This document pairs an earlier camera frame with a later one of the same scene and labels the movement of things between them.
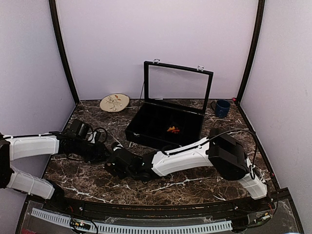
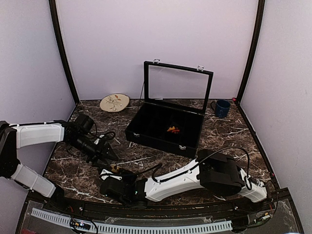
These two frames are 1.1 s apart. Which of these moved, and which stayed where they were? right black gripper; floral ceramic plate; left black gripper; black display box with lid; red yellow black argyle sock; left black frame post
Moved: left black gripper; right black gripper
Stayed: left black frame post; floral ceramic plate; red yellow black argyle sock; black display box with lid
